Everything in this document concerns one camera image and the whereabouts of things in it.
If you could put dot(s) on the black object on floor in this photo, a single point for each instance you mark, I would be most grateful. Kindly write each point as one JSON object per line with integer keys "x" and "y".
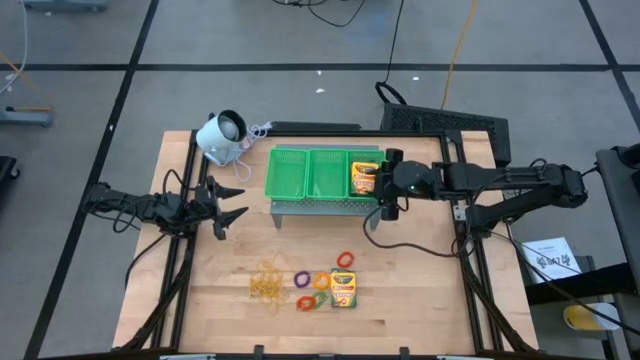
{"x": 6, "y": 172}

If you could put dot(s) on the yellow rubber band pile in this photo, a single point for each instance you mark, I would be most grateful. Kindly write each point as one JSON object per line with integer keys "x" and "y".
{"x": 267, "y": 287}

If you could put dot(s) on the yellow green crayon box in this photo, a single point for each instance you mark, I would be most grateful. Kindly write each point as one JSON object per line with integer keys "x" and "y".
{"x": 364, "y": 177}
{"x": 344, "y": 288}

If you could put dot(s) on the grey stand base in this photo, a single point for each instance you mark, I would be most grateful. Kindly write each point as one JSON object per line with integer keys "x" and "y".
{"x": 65, "y": 5}
{"x": 25, "y": 118}

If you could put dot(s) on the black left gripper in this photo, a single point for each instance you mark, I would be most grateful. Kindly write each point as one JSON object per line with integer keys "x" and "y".
{"x": 206, "y": 205}

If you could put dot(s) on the grey perforated metal riser shelf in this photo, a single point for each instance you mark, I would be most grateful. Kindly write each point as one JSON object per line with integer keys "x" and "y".
{"x": 320, "y": 209}

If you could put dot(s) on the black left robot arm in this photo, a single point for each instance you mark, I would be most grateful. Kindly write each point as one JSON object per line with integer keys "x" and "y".
{"x": 145, "y": 205}

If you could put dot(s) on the yellow white round object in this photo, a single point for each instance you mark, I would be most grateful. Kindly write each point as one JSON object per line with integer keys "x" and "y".
{"x": 580, "y": 317}

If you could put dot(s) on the black aluminium table frame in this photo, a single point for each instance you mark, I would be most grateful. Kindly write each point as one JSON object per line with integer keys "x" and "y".
{"x": 320, "y": 134}

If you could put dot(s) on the black cart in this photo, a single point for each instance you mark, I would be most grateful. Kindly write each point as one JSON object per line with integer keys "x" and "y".
{"x": 620, "y": 210}

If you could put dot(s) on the white printed paper sheet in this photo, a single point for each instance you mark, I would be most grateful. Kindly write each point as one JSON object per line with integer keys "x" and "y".
{"x": 550, "y": 257}

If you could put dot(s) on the white round camera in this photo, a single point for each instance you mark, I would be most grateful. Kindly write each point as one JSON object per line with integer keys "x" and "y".
{"x": 215, "y": 140}

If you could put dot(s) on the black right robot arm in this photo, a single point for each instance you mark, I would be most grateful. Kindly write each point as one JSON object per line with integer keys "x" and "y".
{"x": 500, "y": 180}

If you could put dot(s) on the black side shelf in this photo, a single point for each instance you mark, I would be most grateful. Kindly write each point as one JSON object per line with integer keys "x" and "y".
{"x": 575, "y": 287}

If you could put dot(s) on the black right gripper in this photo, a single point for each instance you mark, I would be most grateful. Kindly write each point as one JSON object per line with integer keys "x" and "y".
{"x": 392, "y": 185}

